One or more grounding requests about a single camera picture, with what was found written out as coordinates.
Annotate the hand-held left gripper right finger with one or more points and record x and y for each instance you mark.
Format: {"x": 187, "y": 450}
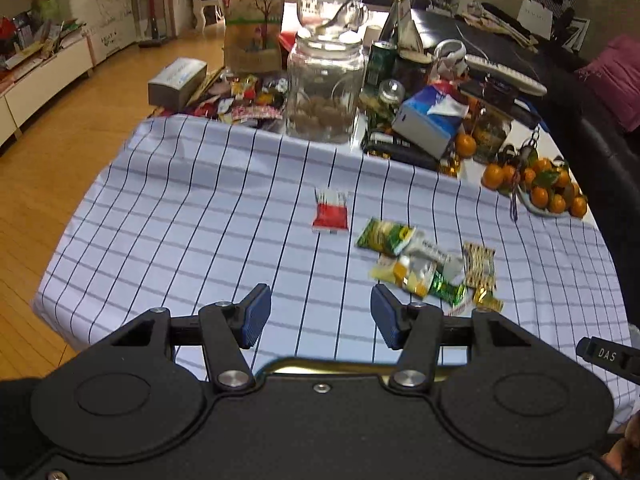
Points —
{"x": 386, "y": 320}

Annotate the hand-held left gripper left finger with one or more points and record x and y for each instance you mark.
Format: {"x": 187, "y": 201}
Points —
{"x": 255, "y": 317}

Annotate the yellow clear snack packet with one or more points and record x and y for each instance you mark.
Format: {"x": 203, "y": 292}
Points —
{"x": 405, "y": 272}

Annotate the green foil candy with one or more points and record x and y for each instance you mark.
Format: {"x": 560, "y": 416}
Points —
{"x": 447, "y": 290}

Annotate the white red strip packet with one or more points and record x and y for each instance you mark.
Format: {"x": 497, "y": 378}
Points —
{"x": 462, "y": 308}

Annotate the white silver snack packet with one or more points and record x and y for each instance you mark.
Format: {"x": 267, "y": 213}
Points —
{"x": 435, "y": 255}

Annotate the green yellow snack packet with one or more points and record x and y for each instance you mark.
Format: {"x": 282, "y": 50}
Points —
{"x": 382, "y": 235}

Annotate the gold foil candy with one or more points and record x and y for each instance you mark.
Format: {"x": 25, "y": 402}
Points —
{"x": 487, "y": 302}

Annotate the beige patterned snack packet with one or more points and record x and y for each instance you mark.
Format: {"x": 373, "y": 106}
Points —
{"x": 479, "y": 265}

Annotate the red snack packet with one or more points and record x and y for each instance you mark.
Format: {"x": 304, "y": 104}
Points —
{"x": 330, "y": 212}

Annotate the person's right hand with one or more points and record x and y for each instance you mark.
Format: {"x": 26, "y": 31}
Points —
{"x": 624, "y": 452}

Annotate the white checked tablecloth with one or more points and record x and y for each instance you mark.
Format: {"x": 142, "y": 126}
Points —
{"x": 200, "y": 210}

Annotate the pale green plate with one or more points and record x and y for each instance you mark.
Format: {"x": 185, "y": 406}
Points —
{"x": 550, "y": 214}

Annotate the gold foil coin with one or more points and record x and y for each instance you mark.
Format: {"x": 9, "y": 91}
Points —
{"x": 450, "y": 166}

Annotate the black wallet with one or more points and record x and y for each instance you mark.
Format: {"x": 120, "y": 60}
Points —
{"x": 400, "y": 152}

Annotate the pile of tangerines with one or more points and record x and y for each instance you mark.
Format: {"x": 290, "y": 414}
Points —
{"x": 550, "y": 190}

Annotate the tangerine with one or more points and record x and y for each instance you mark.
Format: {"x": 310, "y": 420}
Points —
{"x": 495, "y": 176}
{"x": 466, "y": 145}

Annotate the blue tissue pack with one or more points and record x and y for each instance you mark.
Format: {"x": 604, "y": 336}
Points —
{"x": 425, "y": 125}

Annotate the pile of wrapped candies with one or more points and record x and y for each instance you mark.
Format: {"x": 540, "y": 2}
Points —
{"x": 240, "y": 100}

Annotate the small lidded glass jar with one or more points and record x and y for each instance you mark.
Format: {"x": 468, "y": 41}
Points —
{"x": 390, "y": 95}

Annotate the large glass jar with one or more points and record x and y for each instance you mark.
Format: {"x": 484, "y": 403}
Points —
{"x": 325, "y": 90}

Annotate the grey tissue box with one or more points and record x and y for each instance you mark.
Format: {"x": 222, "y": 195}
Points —
{"x": 177, "y": 82}

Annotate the black sofa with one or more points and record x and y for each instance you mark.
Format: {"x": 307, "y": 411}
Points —
{"x": 575, "y": 110}

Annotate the green drink can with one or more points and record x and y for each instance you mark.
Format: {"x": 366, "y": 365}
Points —
{"x": 382, "y": 65}

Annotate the white keyboard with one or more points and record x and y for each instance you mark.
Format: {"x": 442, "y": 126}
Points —
{"x": 505, "y": 75}

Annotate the pink pillow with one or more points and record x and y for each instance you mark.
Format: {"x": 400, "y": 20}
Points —
{"x": 615, "y": 80}

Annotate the tree print paper bag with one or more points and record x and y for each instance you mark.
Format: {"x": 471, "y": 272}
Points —
{"x": 252, "y": 25}

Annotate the triangular printed carton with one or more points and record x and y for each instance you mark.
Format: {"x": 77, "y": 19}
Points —
{"x": 405, "y": 25}

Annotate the white low cabinet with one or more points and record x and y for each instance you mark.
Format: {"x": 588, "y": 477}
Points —
{"x": 45, "y": 85}

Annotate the clear glass mug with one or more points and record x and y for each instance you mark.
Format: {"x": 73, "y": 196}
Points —
{"x": 325, "y": 7}

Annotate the red mop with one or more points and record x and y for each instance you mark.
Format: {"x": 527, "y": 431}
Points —
{"x": 150, "y": 5}

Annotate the white paper bag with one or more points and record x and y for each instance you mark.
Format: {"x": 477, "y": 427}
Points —
{"x": 537, "y": 17}

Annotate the pile of books and papers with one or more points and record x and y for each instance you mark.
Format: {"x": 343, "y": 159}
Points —
{"x": 35, "y": 40}

